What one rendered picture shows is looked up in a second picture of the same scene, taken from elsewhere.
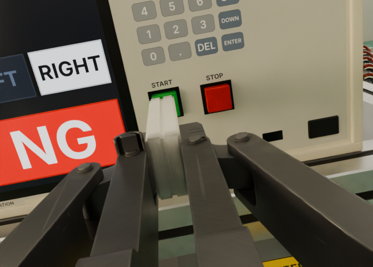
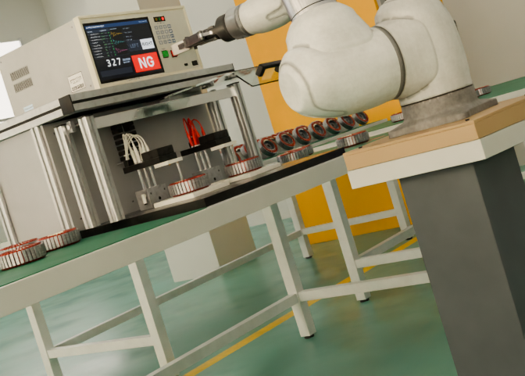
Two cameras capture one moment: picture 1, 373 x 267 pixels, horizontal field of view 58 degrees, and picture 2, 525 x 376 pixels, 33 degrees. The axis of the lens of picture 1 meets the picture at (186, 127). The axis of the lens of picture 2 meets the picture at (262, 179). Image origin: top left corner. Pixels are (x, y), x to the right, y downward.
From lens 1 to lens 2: 2.51 m
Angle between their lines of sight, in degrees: 52
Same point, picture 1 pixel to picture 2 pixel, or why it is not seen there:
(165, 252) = (177, 87)
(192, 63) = (167, 44)
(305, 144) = (192, 66)
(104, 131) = (155, 59)
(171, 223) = (177, 78)
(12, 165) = (138, 66)
